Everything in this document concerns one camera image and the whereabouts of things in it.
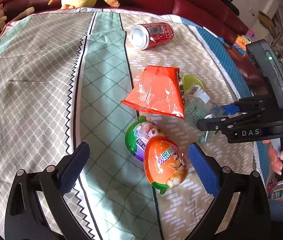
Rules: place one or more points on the clear green printed wrapper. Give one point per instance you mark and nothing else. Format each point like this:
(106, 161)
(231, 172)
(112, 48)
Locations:
(198, 105)

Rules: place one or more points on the colourful toy stack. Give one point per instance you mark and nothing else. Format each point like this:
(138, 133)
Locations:
(243, 40)

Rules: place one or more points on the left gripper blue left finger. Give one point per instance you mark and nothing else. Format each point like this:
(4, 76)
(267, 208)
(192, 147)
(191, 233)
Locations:
(70, 167)

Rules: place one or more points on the patterned blue beige tablecloth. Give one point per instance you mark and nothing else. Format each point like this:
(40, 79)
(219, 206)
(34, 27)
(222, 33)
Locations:
(63, 75)

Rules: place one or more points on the red soda can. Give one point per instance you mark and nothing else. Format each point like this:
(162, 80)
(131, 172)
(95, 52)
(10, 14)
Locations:
(145, 36)

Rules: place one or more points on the purple green toy egg capsule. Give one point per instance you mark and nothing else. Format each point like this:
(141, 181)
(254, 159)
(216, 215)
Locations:
(138, 135)

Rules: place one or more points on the lime green plastic lid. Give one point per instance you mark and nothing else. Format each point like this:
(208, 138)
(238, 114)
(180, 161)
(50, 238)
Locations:
(190, 80)

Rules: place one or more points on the orange foil snack wrapper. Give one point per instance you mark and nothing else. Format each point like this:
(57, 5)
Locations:
(157, 92)

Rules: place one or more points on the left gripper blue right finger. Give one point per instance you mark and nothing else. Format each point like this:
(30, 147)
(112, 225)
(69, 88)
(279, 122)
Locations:
(204, 167)

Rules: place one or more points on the red leather sofa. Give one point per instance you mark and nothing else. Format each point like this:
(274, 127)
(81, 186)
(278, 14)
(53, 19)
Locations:
(212, 14)

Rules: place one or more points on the orange toy egg capsule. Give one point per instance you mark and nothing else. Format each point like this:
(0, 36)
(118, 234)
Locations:
(164, 165)

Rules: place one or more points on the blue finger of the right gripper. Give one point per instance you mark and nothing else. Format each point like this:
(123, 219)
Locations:
(230, 110)
(216, 124)

